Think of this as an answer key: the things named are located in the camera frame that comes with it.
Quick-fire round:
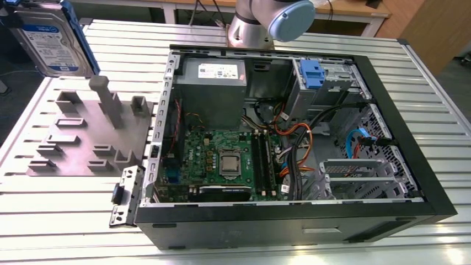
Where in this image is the hard disk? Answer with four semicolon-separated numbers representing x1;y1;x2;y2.
6;0;101;77

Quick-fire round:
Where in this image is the metal disk bay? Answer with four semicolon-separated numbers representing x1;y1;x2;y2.
317;158;422;201

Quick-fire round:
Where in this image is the grey parts rack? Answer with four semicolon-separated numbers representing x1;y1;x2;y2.
26;76;154;177

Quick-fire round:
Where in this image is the grey power supply unit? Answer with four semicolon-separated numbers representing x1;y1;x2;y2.
172;57;248;131

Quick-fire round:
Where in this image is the green motherboard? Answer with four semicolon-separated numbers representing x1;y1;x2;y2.
156;129;286;203

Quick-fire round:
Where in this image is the silver CPU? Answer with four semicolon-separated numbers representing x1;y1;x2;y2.
220;156;241;172

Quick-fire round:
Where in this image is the CPU socket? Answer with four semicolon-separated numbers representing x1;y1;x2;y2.
216;148;245;182

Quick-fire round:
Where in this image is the blue drive latch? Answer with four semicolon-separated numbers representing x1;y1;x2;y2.
298;59;326;89

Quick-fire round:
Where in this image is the black graphics card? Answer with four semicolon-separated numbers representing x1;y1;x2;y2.
186;184;253;203

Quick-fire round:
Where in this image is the black RAM slot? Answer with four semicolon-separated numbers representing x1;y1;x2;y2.
252;129;268;197
261;129;277;196

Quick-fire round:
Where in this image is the grey metal drive cage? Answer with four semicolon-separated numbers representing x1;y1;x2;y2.
286;57;372;122

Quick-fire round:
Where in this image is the black PC case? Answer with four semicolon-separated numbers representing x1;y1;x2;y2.
133;43;458;251

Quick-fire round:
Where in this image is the wooden cabinet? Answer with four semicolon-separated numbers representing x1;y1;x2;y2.
374;0;471;75

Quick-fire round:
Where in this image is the black chair base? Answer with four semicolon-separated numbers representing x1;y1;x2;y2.
454;48;471;67

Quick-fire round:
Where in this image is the blue bracket clip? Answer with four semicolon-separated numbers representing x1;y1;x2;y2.
110;182;126;205

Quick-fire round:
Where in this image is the metal expansion slot bracket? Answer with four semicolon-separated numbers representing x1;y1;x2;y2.
108;165;145;229

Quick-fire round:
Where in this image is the orange wire loop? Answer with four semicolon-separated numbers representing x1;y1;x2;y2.
273;123;314;151

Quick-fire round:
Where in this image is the orange wire bundle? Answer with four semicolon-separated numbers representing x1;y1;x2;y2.
278;165;316;177

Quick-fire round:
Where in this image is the wooden desk white frame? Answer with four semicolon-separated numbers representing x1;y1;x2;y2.
69;0;390;38

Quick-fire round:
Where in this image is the black cable bundle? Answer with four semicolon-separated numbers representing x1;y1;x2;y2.
286;102;368;201

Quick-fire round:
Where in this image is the blue wire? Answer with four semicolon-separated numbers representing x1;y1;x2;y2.
344;128;373;160

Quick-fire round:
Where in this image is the black disk power wire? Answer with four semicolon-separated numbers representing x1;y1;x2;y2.
358;135;396;149

